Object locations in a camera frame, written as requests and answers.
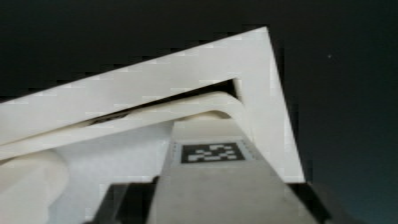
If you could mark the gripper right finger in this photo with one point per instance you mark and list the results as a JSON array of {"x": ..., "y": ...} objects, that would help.
[{"x": 320, "y": 203}]

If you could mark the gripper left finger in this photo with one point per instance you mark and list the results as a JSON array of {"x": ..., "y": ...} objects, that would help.
[{"x": 124, "y": 204}]

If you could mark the white desk leg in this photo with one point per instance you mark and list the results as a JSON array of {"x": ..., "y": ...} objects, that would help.
[
  {"x": 218, "y": 186},
  {"x": 32, "y": 183}
]

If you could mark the white desk top tray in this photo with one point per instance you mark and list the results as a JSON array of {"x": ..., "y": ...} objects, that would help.
[{"x": 112, "y": 148}]

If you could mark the white front barrier wall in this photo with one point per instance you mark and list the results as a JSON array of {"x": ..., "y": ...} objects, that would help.
[{"x": 215, "y": 77}]

